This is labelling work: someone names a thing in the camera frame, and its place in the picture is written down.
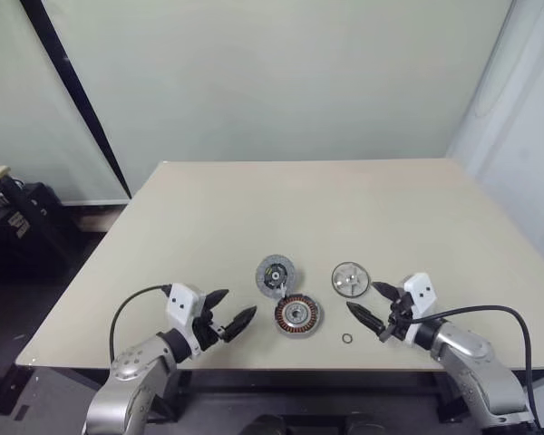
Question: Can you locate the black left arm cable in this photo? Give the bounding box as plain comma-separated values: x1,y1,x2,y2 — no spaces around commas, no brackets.
109,284,173,360

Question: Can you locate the black diagonal wall strip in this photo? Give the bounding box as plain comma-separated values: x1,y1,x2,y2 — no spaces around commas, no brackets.
19,0,133,201

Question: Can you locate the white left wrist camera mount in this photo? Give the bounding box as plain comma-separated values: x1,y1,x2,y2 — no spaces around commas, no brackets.
166,283,206,363

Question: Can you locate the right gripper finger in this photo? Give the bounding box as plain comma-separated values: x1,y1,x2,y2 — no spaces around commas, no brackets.
371,281,403,302
345,302,387,335

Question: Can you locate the black equipment case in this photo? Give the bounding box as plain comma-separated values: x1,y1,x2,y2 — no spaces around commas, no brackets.
0,179,76,277

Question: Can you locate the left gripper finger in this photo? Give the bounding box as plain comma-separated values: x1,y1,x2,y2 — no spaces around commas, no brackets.
203,287,230,309
224,305,258,341

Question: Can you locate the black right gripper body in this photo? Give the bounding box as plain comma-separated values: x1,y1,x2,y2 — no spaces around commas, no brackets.
379,292,414,343

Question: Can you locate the black table frame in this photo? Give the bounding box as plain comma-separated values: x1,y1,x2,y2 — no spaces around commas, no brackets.
0,361,544,425

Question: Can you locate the copper wound stator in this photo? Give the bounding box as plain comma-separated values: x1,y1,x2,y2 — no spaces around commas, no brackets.
274,295,325,338

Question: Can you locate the dark rounded shape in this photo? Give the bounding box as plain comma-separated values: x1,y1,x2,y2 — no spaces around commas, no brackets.
248,413,287,435
343,413,383,435

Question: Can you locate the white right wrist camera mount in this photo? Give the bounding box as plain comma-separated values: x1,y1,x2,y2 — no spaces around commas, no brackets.
401,272,438,346

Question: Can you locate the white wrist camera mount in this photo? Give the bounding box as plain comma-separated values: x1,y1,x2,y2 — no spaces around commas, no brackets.
401,272,438,346
166,283,206,363

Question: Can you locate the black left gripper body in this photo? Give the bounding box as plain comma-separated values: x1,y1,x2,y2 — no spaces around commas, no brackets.
190,302,235,353

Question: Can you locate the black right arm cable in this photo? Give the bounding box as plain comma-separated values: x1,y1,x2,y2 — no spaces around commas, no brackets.
406,304,541,411

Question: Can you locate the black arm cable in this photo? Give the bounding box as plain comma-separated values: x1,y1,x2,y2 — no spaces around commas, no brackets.
109,284,173,360
406,304,541,411

